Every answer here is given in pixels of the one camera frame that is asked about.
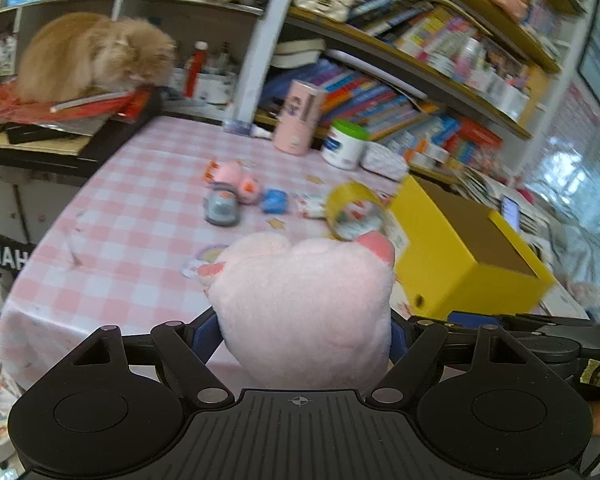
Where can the yellow tape roll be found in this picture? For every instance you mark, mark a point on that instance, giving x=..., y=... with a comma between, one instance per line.
x=340, y=200

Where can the pink checked tablecloth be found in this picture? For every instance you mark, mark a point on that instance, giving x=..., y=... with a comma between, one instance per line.
x=145, y=200

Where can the row of colourful books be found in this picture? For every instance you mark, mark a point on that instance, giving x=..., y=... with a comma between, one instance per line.
x=440, y=35
x=380, y=105

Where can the white quilted pouch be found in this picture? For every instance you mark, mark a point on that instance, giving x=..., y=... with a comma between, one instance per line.
x=382, y=162

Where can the white jar green lid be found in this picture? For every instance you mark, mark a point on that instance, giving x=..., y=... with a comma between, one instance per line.
x=342, y=147

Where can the pink plush chick toy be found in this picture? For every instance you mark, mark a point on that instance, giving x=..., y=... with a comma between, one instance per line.
x=227, y=174

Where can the yellow-edged wooden bookshelf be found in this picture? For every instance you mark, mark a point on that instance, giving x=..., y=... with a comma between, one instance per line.
x=430, y=67

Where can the pink humidifier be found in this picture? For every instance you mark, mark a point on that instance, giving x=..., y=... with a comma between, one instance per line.
x=297, y=115

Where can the bunch of pens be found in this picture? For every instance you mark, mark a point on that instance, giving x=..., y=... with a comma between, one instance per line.
x=220, y=57

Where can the red paper pile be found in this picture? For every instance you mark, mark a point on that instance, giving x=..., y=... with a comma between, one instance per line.
x=25, y=105

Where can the thick dark-covered book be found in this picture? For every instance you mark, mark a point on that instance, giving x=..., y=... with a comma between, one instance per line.
x=300, y=46
x=295, y=60

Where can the orange fluffy cat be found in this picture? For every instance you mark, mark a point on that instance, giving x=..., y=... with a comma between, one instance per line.
x=80, y=55

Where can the yellow cardboard box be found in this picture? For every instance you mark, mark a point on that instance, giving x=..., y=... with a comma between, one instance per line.
x=445, y=255

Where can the pink plush paw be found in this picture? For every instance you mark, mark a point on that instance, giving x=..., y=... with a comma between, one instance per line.
x=300, y=310

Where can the red tassel ornament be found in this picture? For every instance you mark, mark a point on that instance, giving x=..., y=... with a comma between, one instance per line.
x=194, y=72

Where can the black keyboard stand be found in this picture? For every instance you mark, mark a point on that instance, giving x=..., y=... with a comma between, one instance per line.
x=2, y=255

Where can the small sticker pack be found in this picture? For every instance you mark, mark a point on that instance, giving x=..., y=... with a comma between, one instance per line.
x=310, y=205

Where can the smartphone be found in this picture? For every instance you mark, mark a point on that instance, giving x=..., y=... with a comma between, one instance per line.
x=511, y=212

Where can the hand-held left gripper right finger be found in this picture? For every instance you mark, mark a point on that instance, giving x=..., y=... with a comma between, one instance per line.
x=396, y=335

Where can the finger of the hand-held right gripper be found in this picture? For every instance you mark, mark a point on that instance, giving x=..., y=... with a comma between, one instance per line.
x=465, y=318

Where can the pile of magazines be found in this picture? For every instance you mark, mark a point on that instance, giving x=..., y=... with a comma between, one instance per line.
x=485, y=187

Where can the small blue plastic item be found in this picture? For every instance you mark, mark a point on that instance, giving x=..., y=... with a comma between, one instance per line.
x=276, y=202

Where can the grey toy car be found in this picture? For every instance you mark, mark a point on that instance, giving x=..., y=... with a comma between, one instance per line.
x=222, y=208

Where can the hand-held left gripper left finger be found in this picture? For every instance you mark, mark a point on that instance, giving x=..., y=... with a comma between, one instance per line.
x=203, y=332

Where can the white shelf unit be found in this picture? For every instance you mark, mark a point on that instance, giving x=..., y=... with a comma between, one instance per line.
x=257, y=60

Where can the white rolled tube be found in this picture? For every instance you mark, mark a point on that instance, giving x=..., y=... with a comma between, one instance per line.
x=87, y=101

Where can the silver foil sheet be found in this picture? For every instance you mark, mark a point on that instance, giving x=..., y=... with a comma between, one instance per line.
x=70, y=126

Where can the white pen cup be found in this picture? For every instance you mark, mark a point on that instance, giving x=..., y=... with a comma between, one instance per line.
x=217, y=89

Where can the black electric keyboard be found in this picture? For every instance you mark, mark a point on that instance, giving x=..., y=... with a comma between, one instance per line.
x=115, y=142

